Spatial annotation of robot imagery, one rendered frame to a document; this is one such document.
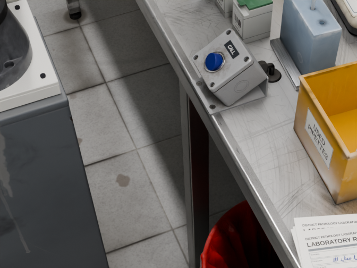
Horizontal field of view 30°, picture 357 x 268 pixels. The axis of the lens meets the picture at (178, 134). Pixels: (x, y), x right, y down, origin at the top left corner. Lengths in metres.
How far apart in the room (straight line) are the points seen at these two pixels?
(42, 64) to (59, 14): 1.50
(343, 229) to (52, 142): 0.45
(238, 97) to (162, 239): 0.96
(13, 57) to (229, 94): 0.30
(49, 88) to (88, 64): 1.31
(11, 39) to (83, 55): 1.36
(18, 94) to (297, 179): 0.40
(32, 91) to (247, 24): 0.32
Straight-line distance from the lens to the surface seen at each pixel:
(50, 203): 1.14
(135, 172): 1.95
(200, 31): 1.04
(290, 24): 0.96
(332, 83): 0.87
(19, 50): 0.96
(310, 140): 0.86
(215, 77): 0.89
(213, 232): 1.31
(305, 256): 0.78
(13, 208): 1.12
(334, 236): 0.80
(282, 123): 0.91
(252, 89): 0.95
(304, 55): 0.93
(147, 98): 2.13
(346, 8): 1.05
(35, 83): 0.95
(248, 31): 1.00
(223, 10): 1.05
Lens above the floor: 1.57
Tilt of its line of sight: 51 degrees down
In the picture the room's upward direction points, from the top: 3 degrees counter-clockwise
